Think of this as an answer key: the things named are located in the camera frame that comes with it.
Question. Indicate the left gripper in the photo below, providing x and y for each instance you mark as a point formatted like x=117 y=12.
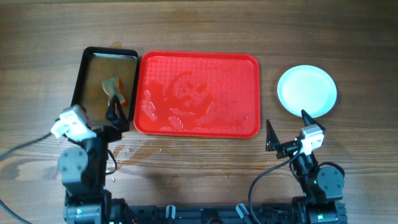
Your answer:
x=116 y=119

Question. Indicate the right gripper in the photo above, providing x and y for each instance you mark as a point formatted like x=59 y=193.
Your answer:
x=273 y=144

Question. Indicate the orange green sponge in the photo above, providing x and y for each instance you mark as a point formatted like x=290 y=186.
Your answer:
x=112 y=87

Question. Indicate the pale blue plate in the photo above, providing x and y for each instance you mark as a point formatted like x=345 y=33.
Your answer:
x=309 y=88

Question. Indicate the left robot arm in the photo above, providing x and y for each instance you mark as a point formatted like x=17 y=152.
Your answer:
x=83 y=167

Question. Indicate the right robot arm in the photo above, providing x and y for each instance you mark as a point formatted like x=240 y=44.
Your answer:
x=321 y=183

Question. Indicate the black water tray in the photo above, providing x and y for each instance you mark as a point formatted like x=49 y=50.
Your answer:
x=97 y=65

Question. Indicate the red plastic tray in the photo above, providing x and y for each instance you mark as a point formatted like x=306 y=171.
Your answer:
x=198 y=94

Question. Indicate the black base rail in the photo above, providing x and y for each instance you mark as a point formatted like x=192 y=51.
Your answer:
x=272 y=213

